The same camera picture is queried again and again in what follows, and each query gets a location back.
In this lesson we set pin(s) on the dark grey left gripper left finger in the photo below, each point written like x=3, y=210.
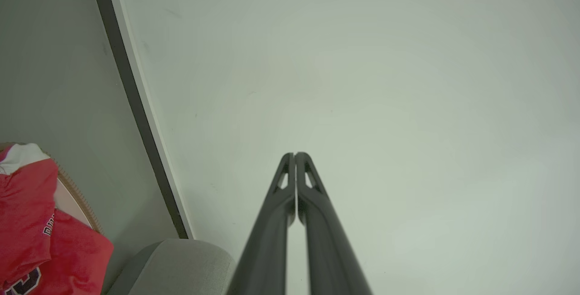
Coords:
x=267, y=240

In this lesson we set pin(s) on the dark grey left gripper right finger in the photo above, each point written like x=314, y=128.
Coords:
x=328, y=245

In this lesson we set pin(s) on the red sports jersey white trim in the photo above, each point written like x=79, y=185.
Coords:
x=31, y=222

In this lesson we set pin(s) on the white laundry basket brown rim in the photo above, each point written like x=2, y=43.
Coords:
x=74, y=204

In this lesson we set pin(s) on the grey fabric sofa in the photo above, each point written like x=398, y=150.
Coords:
x=174, y=268

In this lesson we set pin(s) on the black and white baseboard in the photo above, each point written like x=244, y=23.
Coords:
x=136, y=100

